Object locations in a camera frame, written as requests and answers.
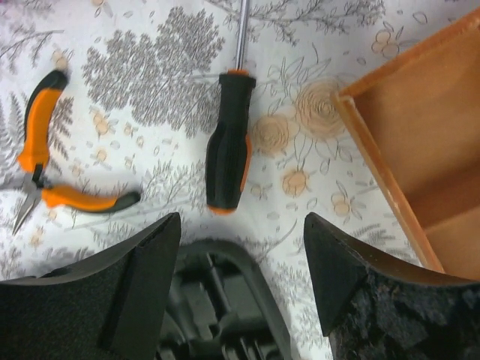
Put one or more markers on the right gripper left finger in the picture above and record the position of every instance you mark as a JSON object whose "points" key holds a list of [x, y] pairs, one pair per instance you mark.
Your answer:
{"points": [[108, 306]]}

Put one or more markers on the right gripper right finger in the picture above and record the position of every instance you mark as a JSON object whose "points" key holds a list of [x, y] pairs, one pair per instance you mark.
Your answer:
{"points": [[372, 305]]}

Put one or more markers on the black plastic tool case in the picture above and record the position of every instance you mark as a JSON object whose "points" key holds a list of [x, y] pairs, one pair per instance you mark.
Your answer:
{"points": [[220, 307]]}

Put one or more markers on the large black orange screwdriver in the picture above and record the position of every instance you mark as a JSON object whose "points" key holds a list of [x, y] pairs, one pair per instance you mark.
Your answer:
{"points": [[228, 151]]}

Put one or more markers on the wooden compartment tray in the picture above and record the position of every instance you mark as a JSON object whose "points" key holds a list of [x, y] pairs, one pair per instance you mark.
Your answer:
{"points": [[415, 121]]}

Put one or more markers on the orange handled long-nose pliers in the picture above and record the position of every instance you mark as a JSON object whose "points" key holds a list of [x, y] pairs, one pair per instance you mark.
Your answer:
{"points": [[35, 156]]}

